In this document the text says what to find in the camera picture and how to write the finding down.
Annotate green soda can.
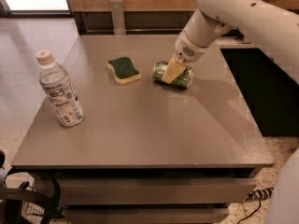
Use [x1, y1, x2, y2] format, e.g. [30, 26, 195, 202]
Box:
[152, 61, 193, 89]

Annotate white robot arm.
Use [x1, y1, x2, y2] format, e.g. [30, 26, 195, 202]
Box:
[163, 0, 299, 84]

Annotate black power cable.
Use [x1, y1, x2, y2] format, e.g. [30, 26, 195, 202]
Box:
[236, 196, 262, 224]

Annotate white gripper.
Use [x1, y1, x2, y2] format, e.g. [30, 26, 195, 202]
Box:
[162, 31, 207, 84]

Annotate green and yellow sponge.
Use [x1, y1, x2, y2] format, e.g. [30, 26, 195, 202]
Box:
[107, 57, 141, 85]

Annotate white power strip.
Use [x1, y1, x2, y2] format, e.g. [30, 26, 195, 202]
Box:
[244, 188, 274, 203]

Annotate clear plastic water bottle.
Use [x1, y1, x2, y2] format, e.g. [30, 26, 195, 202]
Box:
[36, 49, 84, 127]

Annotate left metal bracket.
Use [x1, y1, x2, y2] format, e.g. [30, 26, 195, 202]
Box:
[109, 0, 126, 35]

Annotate grey drawer cabinet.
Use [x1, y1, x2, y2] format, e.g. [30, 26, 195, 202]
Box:
[12, 35, 273, 224]

